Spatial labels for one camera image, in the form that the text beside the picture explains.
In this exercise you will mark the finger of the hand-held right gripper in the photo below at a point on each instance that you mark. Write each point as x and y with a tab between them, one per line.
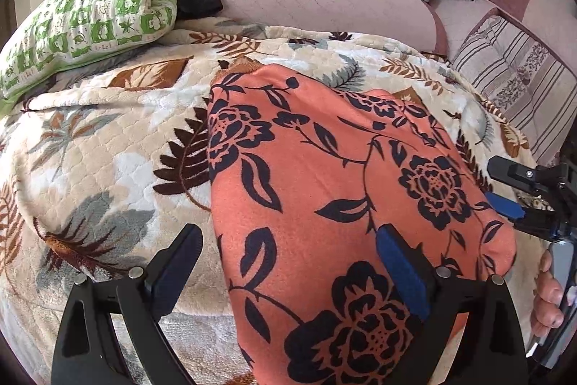
509	170
507	204

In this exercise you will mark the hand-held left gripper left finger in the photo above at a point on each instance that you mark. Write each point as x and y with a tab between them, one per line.
176	272

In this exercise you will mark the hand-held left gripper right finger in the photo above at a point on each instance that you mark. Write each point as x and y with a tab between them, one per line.
401	270

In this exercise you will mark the orange black floral garment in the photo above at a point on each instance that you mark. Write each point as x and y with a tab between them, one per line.
315	186

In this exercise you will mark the person's right hand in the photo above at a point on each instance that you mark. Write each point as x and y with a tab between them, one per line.
545	299

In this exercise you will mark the striped floral pillow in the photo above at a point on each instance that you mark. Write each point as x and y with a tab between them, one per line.
518	69

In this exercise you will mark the cream leaf-print blanket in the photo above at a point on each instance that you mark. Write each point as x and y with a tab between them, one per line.
112	150

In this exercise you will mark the green checked pillow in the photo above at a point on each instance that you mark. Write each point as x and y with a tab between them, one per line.
90	19

